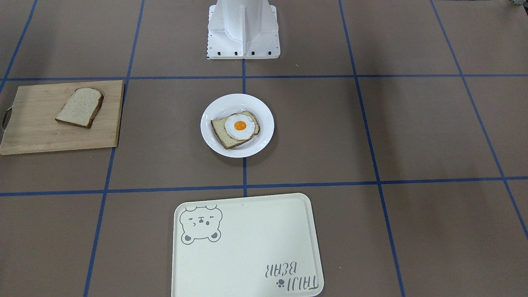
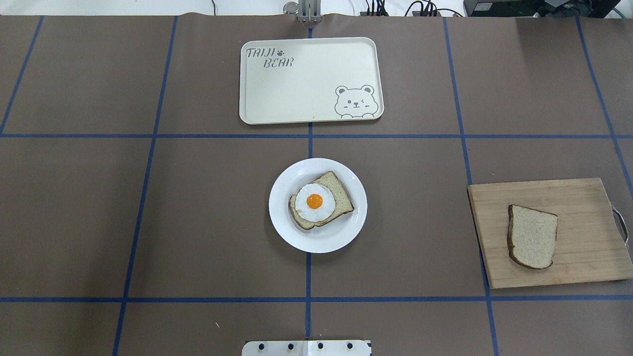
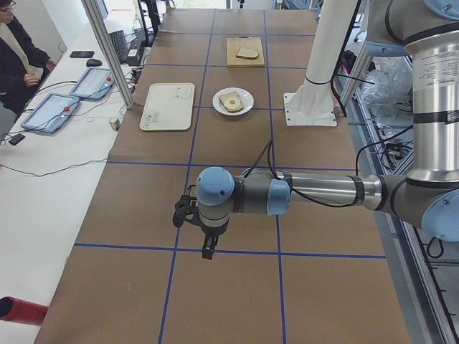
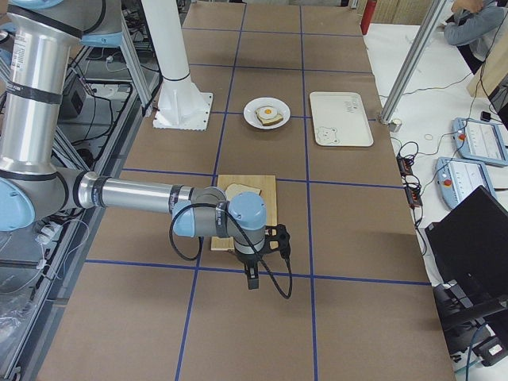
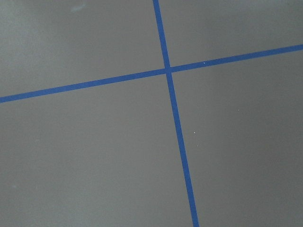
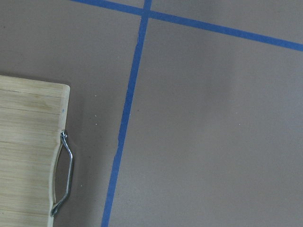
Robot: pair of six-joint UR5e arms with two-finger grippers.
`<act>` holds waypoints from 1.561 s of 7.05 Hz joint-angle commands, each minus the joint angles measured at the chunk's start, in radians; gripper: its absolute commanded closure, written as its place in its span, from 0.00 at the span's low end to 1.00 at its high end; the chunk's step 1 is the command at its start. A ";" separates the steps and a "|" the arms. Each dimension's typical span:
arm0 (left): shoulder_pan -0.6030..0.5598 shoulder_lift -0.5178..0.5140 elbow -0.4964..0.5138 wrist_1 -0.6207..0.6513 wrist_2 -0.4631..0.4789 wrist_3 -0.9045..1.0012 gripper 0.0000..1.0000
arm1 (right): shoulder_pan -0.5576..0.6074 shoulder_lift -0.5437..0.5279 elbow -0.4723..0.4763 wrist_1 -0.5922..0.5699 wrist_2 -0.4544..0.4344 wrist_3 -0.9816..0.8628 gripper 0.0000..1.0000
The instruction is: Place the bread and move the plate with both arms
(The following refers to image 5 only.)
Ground blue tape grid lines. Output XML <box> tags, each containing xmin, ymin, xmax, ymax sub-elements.
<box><xmin>0</xmin><ymin>0</ymin><xmax>303</xmax><ymax>227</ymax></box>

